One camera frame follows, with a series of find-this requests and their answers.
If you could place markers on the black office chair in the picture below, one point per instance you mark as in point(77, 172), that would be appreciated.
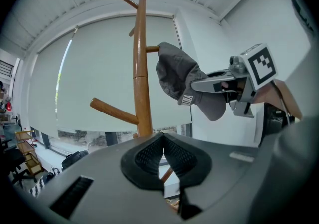
point(15, 165)

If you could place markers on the black white striped blanket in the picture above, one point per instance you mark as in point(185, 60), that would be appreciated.
point(37, 188)

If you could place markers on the person's right forearm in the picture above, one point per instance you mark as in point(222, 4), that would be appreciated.
point(274, 96)

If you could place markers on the person's right hand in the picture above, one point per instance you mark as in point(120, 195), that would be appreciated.
point(233, 93)

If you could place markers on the brown wooden coat rack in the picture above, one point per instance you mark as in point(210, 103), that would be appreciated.
point(140, 68)

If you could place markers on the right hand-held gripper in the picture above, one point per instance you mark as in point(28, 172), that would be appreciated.
point(261, 66)

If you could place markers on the wooden shelf trolley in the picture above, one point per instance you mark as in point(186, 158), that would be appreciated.
point(27, 153)

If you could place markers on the black backpack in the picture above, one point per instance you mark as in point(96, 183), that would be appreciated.
point(74, 159)

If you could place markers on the grey baseball cap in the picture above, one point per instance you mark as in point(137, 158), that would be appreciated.
point(179, 73)

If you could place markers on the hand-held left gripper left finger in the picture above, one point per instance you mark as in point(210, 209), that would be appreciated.
point(135, 168)

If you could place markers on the white roller blind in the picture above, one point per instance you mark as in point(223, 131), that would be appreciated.
point(99, 68)

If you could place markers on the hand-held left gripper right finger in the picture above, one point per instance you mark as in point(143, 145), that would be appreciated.
point(192, 165)

